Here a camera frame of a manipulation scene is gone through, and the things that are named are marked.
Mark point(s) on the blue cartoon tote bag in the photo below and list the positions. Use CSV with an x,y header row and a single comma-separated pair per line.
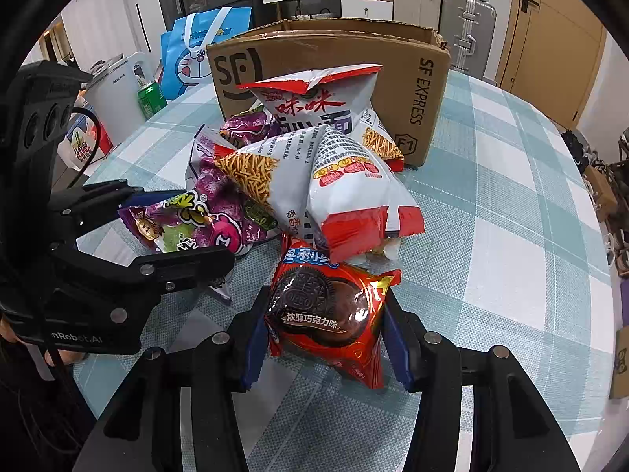
x,y
196,54

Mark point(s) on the green drink can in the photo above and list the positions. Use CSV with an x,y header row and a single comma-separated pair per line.
x,y
151,101

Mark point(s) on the red white box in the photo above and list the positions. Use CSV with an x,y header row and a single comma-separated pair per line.
x,y
81,150

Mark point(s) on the beige suitcase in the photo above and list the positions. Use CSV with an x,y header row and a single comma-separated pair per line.
x,y
417,2

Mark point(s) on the white appliance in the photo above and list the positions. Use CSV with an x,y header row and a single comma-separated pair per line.
x,y
120,98

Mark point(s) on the wooden door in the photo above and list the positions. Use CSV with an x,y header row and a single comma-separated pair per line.
x,y
550,39

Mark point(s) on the person's left hand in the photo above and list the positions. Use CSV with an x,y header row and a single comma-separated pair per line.
x,y
64,358

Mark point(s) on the red cookie packet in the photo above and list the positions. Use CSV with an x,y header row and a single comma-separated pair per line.
x,y
324,314

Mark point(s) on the small cardboard box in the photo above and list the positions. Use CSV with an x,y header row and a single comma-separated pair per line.
x,y
600,191

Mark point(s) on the purple cartoon snack bag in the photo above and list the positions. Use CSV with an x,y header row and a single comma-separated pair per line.
x,y
196,228

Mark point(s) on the white red noodle snack bag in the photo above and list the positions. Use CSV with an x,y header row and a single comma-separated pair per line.
x,y
314,103

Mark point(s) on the small purple snack bag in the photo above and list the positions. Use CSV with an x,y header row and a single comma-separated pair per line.
x,y
248,128

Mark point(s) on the silver suitcase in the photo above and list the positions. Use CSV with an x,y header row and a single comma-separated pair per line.
x,y
467,34

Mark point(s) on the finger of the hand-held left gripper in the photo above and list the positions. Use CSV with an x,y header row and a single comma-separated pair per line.
x,y
157,197
196,263

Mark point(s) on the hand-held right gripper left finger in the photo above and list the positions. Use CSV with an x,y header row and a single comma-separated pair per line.
x,y
253,359

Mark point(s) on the person's left forearm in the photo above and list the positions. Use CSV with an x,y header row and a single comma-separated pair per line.
x,y
29,413

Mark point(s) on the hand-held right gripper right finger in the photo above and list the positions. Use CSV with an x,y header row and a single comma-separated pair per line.
x,y
399,354

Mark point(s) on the brown cardboard box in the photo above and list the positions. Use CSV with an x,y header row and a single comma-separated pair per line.
x,y
393,69

